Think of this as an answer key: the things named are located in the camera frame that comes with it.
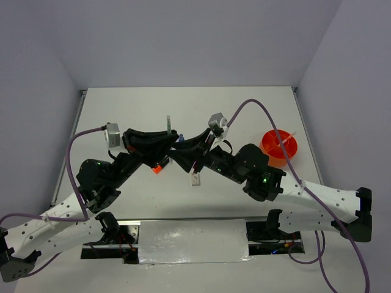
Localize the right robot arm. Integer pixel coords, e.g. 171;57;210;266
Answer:
169;131;372;242

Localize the right aluminium table rail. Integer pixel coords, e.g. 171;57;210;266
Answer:
291;87;324;184

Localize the orange round organizer container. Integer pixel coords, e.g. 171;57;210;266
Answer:
259;129;298;168

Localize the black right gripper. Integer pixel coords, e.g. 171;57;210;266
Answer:
167;127;245;184

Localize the silver foil covered panel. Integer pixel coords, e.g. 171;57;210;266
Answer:
138;219;250;264

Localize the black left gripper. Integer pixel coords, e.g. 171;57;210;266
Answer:
108;128;179;189

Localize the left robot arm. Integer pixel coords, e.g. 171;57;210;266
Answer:
1;123;179;283

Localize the orange black highlighter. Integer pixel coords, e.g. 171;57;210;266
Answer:
152;157;170;174

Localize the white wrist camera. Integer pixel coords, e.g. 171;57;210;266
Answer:
104;123;121;151
208;112;229;143

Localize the orange pen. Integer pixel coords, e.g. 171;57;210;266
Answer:
278;132;296;147

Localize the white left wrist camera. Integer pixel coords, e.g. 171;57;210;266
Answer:
104;123;121;151

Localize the small white eraser box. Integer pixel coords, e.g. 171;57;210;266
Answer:
191;173;200;186

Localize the aluminium table rail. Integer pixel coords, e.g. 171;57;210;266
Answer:
50;89;87;206
291;87;324;184

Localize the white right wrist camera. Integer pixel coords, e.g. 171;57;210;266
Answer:
208;112;229;143

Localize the left aluminium table rail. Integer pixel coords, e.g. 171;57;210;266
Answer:
50;89;87;206

